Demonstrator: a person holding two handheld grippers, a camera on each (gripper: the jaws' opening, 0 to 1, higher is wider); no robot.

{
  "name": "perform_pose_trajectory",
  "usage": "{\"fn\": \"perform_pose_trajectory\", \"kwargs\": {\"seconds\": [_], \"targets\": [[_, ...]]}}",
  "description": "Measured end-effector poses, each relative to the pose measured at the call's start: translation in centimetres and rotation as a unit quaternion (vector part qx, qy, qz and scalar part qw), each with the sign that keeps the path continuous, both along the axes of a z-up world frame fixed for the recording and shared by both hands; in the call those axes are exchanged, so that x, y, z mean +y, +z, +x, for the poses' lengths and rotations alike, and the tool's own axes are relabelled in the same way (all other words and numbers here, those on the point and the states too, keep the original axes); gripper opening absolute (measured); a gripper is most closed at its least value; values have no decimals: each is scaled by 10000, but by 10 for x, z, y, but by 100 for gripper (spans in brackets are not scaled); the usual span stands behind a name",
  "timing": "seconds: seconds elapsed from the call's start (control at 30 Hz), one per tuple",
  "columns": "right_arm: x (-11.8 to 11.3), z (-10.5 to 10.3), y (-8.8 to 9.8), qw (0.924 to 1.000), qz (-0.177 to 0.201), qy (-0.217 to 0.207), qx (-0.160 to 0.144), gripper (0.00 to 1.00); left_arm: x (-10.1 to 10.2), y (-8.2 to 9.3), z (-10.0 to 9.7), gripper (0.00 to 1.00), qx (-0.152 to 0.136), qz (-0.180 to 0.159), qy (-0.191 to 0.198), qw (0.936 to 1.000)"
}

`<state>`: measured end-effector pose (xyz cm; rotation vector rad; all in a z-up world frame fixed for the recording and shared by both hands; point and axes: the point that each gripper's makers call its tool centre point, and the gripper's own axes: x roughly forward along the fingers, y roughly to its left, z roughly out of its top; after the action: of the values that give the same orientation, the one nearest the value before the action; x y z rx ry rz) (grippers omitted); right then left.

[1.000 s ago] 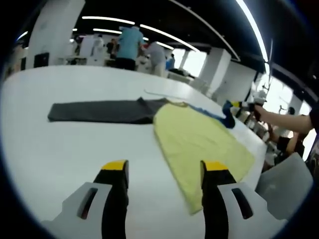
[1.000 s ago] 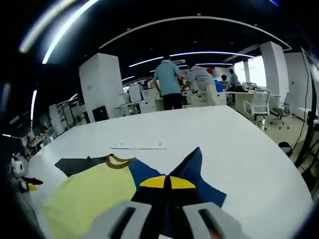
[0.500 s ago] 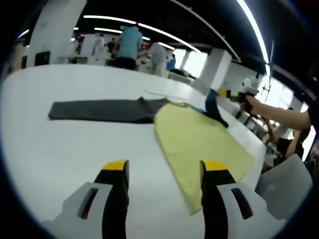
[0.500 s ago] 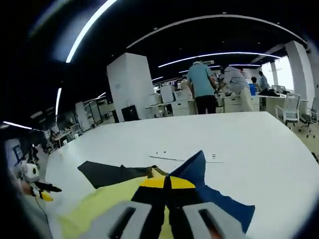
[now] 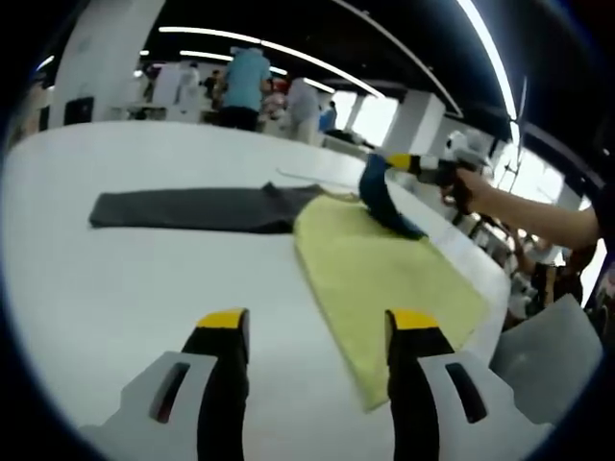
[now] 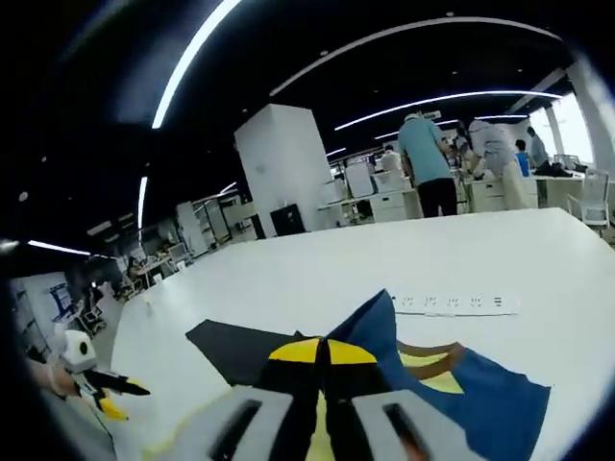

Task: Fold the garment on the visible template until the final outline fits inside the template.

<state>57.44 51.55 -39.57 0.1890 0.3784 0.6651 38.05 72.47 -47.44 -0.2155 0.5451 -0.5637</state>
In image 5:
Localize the short ceiling light strip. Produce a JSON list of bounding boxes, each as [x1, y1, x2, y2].
[[179, 49, 234, 63]]

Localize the person's right hand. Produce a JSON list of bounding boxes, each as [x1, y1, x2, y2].
[[440, 167, 488, 216]]

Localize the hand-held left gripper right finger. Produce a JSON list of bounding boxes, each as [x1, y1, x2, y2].
[[385, 308, 553, 461]]

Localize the long ceiling light strip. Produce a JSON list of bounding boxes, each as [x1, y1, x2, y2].
[[455, 0, 521, 146], [158, 25, 386, 98]]

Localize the grey chair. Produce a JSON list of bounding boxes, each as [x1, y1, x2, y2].
[[489, 293, 604, 425]]

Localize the black box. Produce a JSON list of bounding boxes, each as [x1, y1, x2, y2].
[[63, 95, 95, 128]]

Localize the white square pillar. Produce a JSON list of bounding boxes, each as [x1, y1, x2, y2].
[[383, 91, 455, 156], [52, 0, 160, 129]]

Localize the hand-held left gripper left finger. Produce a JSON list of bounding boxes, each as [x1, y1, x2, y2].
[[79, 307, 252, 461]]

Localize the yellow blue grey garment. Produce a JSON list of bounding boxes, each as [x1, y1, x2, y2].
[[88, 153, 492, 415]]

